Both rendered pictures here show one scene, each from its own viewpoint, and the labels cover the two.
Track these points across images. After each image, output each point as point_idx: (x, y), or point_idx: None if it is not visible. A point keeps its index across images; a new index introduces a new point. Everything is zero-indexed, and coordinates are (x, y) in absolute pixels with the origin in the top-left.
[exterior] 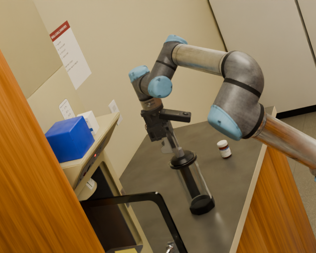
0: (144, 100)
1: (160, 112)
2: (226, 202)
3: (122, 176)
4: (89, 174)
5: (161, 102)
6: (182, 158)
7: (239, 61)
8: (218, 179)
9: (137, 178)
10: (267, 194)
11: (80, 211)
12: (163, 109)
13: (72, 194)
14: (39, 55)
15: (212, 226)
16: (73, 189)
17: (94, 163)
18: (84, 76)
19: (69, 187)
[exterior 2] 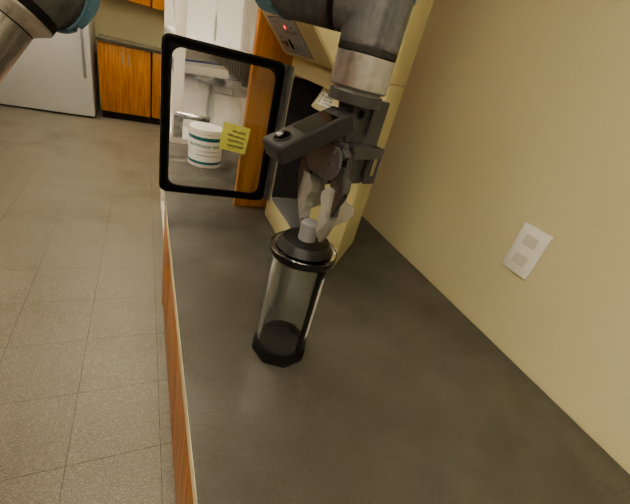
0: (356, 51)
1: (332, 106)
2: (229, 358)
3: (623, 473)
4: (315, 77)
5: (333, 77)
6: (290, 228)
7: None
8: (301, 443)
9: (563, 461)
10: None
11: (253, 49)
12: (342, 115)
13: (257, 25)
14: None
15: (227, 304)
16: (283, 47)
17: (324, 76)
18: None
19: (258, 16)
